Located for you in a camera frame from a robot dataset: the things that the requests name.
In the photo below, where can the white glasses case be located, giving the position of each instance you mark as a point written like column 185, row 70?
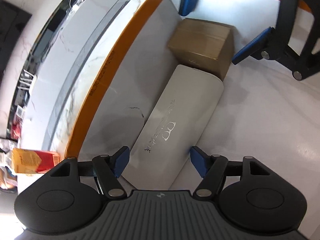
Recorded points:
column 174, row 126

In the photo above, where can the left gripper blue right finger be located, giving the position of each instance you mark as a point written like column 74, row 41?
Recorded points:
column 199, row 160

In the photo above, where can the orange juice bottle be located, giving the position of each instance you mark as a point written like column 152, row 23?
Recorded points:
column 33, row 161

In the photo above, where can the white marble tv cabinet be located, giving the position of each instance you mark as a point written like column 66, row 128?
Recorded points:
column 52, row 103

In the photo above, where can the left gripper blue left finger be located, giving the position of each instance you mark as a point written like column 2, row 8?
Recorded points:
column 120, row 160

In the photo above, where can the brown square gift box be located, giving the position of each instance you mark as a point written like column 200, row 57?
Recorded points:
column 204, row 45

